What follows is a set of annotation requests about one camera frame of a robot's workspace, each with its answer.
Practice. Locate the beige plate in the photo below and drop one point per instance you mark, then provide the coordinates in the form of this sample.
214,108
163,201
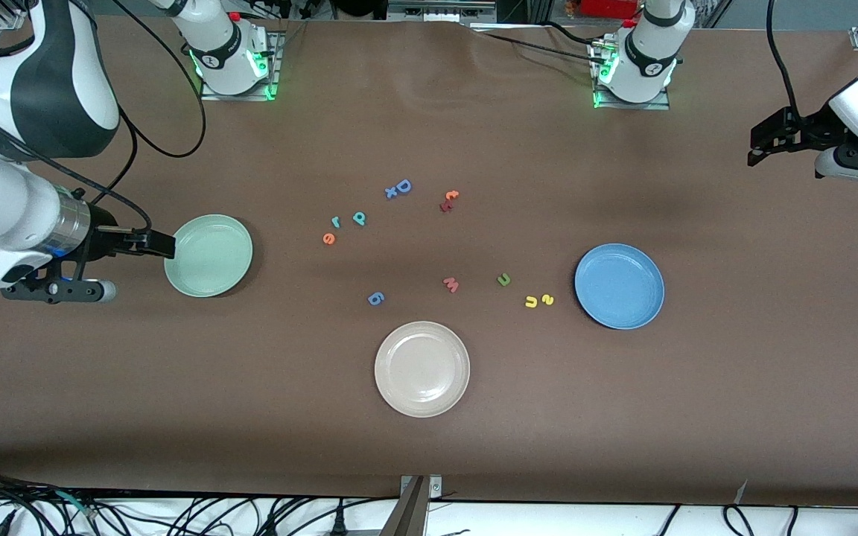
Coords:
421,368

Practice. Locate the blue plate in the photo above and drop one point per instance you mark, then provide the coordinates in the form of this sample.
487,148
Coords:
619,286

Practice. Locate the aluminium frame corner bracket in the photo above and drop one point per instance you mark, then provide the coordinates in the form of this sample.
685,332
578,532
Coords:
10,21

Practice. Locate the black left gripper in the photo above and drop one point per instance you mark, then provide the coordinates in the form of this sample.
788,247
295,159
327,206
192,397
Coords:
810,128

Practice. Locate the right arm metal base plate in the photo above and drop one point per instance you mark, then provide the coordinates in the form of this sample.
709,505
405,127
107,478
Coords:
278,59

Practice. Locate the blue foam digit 6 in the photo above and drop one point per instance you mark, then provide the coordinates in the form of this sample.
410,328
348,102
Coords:
377,300

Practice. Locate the aluminium profile with bracket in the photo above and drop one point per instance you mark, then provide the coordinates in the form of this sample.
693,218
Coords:
407,514

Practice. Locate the blue foam letter D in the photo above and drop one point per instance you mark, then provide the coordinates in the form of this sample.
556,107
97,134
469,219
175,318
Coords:
399,187

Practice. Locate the red box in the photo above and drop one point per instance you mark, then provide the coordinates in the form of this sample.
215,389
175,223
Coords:
608,7

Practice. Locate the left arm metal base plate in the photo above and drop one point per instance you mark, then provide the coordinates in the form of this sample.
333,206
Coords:
630,106

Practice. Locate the grey metal rail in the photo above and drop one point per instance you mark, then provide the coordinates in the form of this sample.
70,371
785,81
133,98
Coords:
436,11

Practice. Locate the pink foam letter W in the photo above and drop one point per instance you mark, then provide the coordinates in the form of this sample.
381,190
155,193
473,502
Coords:
450,284

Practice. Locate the black power plug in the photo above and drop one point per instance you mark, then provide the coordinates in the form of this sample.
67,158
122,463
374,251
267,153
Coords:
338,525

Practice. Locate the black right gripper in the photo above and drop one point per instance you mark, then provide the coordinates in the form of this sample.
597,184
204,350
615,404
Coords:
103,234

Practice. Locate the teal foam letter p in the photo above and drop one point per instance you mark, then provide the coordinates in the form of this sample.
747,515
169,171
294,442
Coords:
358,217

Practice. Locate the pale green plate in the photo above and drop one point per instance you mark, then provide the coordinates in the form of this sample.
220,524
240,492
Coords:
209,257

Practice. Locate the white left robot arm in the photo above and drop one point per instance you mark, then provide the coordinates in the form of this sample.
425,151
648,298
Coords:
649,59

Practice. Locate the brown table cover mat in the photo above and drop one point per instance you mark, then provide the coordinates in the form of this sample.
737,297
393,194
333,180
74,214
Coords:
429,134

